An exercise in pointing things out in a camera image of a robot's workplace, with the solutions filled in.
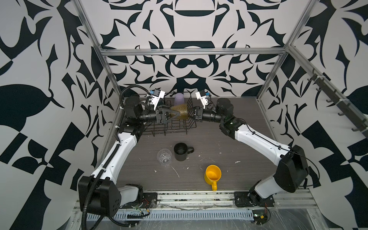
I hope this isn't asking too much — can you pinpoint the black wire dish rack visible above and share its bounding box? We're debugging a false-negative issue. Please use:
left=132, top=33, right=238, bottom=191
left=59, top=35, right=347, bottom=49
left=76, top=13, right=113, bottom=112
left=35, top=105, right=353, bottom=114
left=143, top=90, right=197, bottom=136

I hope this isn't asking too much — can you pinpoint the olive tinted glass cup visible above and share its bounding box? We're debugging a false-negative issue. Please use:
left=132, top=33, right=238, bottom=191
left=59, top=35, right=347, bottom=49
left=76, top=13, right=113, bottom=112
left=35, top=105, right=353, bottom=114
left=171, top=104, right=189, bottom=120

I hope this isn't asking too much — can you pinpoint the lilac plastic cup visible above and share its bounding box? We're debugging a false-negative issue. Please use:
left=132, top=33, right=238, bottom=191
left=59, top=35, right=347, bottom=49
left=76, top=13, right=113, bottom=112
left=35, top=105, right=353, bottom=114
left=174, top=93, right=185, bottom=106

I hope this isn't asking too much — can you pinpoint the clear glass cup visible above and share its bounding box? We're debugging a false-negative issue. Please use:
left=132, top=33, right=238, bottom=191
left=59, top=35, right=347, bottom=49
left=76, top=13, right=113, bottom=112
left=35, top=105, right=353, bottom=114
left=157, top=149, right=172, bottom=167

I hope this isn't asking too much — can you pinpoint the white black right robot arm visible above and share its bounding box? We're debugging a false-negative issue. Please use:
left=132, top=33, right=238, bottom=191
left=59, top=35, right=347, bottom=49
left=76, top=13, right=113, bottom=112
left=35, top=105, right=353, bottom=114
left=191, top=95, right=310, bottom=207

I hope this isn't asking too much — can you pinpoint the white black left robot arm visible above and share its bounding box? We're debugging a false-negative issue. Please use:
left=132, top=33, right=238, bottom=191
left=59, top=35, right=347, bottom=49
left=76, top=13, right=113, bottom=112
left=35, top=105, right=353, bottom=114
left=78, top=84, right=180, bottom=230

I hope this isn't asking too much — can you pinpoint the black ceramic mug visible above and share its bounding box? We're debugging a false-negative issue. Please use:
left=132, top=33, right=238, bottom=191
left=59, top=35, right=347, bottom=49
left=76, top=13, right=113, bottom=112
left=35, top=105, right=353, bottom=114
left=174, top=143, right=195, bottom=162

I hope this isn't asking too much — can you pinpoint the yellow ceramic mug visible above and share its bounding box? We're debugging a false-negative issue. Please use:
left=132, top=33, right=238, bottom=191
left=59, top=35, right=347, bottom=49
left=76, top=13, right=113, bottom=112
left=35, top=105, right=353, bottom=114
left=204, top=165, right=222, bottom=192

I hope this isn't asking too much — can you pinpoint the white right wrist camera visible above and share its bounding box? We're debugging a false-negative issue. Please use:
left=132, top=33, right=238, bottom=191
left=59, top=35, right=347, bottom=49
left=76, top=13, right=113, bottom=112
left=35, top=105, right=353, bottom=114
left=195, top=90, right=210, bottom=108

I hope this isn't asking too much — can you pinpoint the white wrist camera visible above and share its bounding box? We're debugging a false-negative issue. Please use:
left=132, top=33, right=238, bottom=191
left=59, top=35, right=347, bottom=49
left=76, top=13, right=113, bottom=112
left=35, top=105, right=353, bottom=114
left=195, top=90, right=210, bottom=108
left=149, top=89, right=165, bottom=110

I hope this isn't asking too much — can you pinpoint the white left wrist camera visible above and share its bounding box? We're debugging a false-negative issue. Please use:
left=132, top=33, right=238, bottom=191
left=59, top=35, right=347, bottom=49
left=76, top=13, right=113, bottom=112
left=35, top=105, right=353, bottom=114
left=149, top=89, right=165, bottom=110

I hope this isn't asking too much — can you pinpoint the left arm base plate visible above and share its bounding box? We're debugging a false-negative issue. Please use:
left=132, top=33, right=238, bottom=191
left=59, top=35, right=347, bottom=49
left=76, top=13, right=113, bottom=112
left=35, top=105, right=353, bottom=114
left=139, top=192, right=158, bottom=209

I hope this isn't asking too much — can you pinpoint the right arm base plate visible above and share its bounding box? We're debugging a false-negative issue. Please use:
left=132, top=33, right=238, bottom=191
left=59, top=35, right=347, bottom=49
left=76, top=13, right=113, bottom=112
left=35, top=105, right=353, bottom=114
left=234, top=191, right=275, bottom=208

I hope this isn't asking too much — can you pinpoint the white slotted cable duct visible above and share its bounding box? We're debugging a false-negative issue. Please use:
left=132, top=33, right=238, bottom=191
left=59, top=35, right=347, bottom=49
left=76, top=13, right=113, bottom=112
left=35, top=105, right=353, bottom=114
left=86, top=209, right=255, bottom=221

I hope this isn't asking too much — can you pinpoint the black wall hook rail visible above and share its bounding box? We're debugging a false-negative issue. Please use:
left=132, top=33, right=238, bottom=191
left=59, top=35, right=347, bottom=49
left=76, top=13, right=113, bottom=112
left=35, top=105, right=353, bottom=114
left=308, top=69, right=368, bottom=139

